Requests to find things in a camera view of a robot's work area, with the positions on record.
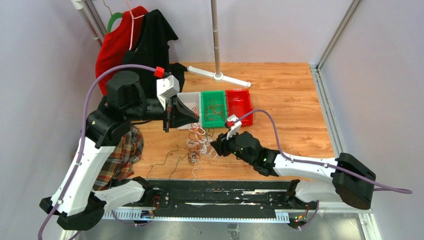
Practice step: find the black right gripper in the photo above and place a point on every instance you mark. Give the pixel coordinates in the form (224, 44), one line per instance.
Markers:
(221, 144)

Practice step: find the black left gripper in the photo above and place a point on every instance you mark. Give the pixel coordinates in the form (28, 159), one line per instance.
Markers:
(178, 114)

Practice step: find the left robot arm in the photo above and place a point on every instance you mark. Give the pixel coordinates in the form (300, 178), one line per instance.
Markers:
(77, 206)

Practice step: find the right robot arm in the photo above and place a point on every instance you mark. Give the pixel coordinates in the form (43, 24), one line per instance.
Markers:
(334, 179)

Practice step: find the white plastic bin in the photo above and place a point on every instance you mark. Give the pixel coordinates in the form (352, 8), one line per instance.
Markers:
(193, 101)

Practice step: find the green plastic bin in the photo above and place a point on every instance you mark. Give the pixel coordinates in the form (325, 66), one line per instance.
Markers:
(214, 109)

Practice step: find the red plastic bin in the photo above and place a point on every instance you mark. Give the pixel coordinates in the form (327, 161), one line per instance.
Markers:
(238, 102)

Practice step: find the white stand with metal pole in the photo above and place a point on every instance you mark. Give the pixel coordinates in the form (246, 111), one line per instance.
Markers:
(217, 76)

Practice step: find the plaid flannel shirt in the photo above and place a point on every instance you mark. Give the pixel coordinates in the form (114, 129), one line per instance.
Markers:
(119, 165)

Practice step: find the black t-shirt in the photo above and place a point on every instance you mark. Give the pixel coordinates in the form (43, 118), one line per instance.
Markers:
(152, 47)

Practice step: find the red t-shirt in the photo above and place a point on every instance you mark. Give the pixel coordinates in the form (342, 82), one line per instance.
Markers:
(117, 42)

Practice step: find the pink clothes hanger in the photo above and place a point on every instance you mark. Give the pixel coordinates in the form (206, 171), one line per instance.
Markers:
(133, 18)

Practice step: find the green clothes hanger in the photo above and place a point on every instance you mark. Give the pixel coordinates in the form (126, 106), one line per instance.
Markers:
(112, 20)

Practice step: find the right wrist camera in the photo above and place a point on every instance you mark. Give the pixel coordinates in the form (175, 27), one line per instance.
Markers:
(233, 124)

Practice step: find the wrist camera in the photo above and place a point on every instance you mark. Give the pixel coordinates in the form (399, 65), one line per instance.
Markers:
(167, 86)
(233, 124)

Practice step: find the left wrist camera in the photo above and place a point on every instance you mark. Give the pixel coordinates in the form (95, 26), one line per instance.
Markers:
(167, 86)

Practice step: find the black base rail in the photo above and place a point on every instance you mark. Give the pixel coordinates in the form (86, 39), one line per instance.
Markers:
(222, 199)

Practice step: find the clothes rack metal frame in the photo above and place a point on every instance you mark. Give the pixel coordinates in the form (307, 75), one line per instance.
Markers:
(92, 18)

